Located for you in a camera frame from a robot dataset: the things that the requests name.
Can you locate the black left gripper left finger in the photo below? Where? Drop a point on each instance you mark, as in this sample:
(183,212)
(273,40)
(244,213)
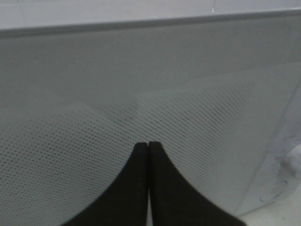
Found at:
(125,201)

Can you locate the white microwave oven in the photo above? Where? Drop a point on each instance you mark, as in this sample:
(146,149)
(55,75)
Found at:
(83,81)

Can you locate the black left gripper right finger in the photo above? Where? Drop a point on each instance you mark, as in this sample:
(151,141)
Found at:
(174,202)

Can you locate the white microwave door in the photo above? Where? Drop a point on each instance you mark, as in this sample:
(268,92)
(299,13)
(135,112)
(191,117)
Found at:
(180,121)

